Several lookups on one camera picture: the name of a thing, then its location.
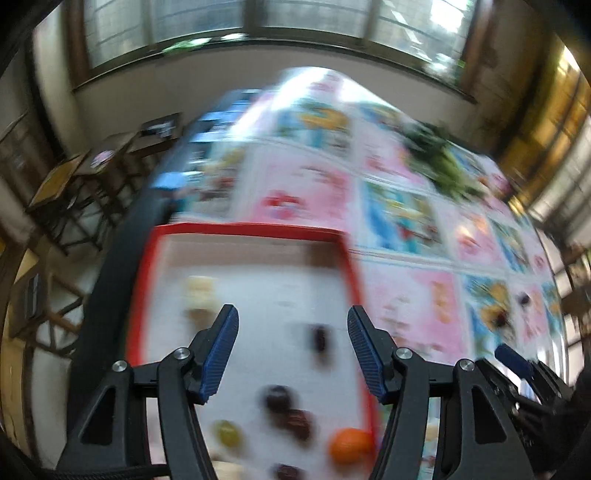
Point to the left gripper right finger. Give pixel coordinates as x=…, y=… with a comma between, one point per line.
x=475, y=437

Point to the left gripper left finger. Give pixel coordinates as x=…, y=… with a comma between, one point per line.
x=141, y=423

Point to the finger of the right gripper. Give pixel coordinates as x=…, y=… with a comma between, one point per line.
x=515, y=362

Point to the green grape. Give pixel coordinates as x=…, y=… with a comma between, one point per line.
x=228, y=433

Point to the sugarcane piece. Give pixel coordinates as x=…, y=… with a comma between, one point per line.
x=200, y=298

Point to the orange mandarin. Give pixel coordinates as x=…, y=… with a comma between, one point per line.
x=350, y=446

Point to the red jujube date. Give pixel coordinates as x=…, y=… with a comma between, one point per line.
x=319, y=338
x=500, y=319

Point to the red rimmed white tray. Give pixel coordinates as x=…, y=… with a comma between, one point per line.
x=282, y=280

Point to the fruit print plastic tablecloth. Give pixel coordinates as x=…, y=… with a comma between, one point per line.
x=320, y=150

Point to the blue white mahjong tile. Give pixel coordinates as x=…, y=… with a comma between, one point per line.
x=169, y=181

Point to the wooden school desk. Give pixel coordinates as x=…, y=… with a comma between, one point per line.
x=79, y=199

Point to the green leafy vegetable bunch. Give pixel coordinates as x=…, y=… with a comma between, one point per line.
x=430, y=155

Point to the green cloth on sill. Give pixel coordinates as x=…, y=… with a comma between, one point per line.
x=184, y=46

